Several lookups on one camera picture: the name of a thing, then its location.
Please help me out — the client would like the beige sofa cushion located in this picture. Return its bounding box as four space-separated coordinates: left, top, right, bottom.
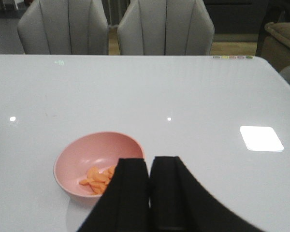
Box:
257 22 290 72

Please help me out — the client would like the right grey upholstered chair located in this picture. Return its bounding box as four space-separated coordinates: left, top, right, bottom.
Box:
117 0 215 56

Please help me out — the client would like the pink bowl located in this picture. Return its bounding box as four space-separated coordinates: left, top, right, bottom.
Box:
53 131 144 205

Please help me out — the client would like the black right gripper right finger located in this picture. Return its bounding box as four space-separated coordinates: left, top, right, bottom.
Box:
150 156 260 232

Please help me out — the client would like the grey upholstered chair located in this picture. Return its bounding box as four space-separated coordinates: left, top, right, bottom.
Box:
17 0 109 55
117 0 215 56

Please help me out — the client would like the dark sideboard counter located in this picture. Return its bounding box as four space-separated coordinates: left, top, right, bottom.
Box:
204 0 290 34

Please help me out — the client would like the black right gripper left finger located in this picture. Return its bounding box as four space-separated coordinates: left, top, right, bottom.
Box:
78 158 149 232

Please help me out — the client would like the left grey upholstered chair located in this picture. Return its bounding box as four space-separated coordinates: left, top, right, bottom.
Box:
17 0 109 55

